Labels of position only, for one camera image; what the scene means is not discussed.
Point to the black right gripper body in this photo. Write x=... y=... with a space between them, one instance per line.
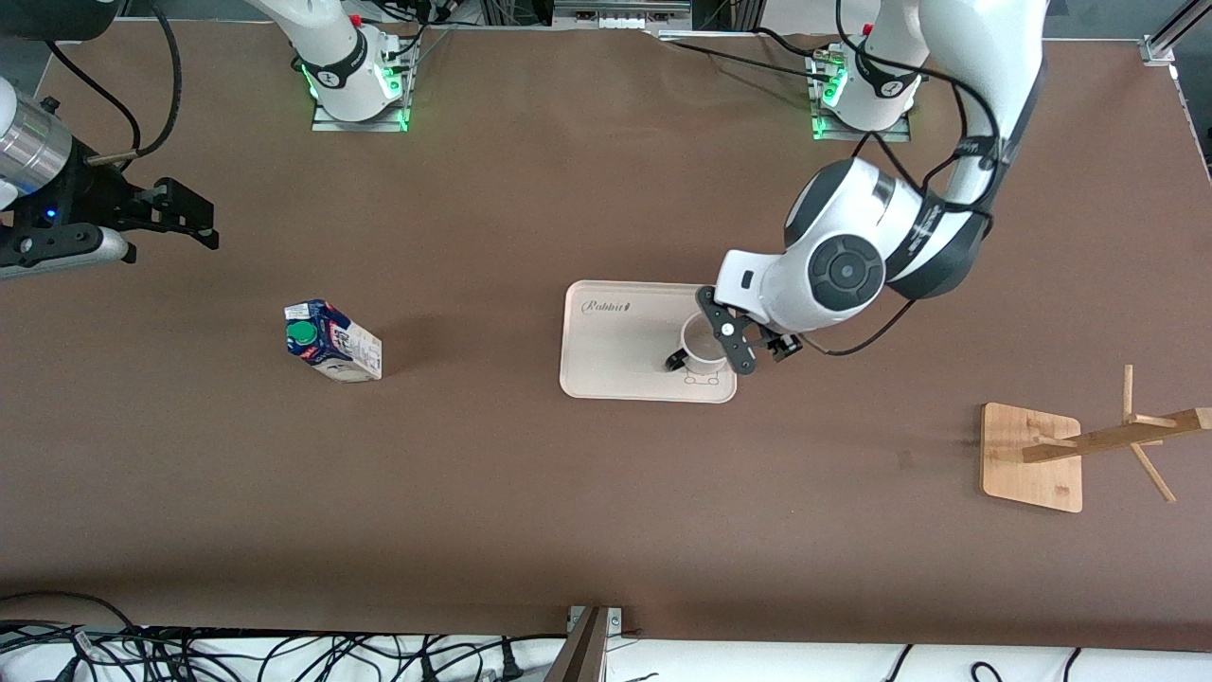
x=93 y=196

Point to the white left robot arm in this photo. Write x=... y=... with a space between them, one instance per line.
x=985 y=47

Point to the blue white milk carton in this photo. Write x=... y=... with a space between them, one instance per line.
x=331 y=346

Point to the wooden cup rack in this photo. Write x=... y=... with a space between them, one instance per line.
x=1032 y=464

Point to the cream rabbit print tray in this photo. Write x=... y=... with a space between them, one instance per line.
x=615 y=350

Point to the aluminium corner profile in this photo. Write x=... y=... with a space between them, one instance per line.
x=1169 y=38

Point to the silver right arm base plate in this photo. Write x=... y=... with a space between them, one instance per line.
x=360 y=123

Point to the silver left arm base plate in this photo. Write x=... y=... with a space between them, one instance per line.
x=862 y=135

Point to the silver corner bracket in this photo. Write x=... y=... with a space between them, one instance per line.
x=615 y=620

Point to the brown metal post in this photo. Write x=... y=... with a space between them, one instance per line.
x=582 y=658

